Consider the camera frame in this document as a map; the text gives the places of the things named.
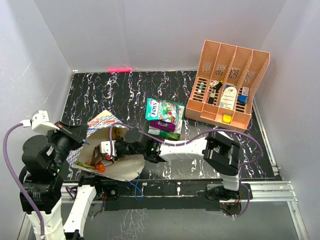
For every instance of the white labelled card pack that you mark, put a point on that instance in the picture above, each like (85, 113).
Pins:
(228, 98)

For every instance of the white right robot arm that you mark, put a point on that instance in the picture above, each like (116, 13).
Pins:
(218, 150)

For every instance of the pink tape strip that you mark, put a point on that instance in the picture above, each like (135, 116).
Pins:
(119, 70)

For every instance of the white green tube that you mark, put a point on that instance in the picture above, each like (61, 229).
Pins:
(199, 91)

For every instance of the red Doritos chip bag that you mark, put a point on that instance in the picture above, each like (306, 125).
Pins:
(160, 139)

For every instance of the blue small box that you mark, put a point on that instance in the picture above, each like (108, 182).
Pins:
(242, 99)

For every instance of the purple snack packet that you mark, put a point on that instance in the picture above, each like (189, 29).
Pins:
(162, 125)

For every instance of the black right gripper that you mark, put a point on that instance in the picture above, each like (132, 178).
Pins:
(118, 154)

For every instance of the aluminium base frame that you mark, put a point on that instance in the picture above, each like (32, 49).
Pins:
(171, 208)

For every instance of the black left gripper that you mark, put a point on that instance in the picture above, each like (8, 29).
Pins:
(77, 133)

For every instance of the yellow sticky note block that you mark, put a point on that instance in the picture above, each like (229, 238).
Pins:
(227, 118)

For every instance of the yellow M&M's candy packet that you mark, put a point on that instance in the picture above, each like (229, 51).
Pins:
(118, 132)

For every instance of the black clip tool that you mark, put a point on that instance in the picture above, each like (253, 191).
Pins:
(214, 92)

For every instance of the green snack bag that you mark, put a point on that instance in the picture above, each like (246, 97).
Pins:
(176, 135)

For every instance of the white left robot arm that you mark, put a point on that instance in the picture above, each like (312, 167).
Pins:
(41, 198)

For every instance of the brown chocolate snack bag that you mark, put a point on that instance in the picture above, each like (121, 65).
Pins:
(97, 156)

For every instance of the blue checkered paper bag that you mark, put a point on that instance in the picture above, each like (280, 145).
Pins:
(124, 169)

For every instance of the teal Fox's candy bag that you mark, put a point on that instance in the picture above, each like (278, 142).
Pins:
(161, 110)

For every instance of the pink desk organizer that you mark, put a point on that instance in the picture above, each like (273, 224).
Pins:
(234, 66)

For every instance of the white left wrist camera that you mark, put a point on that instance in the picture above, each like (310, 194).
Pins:
(40, 121)

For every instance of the orange candy packet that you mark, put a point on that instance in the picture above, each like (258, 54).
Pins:
(99, 167)

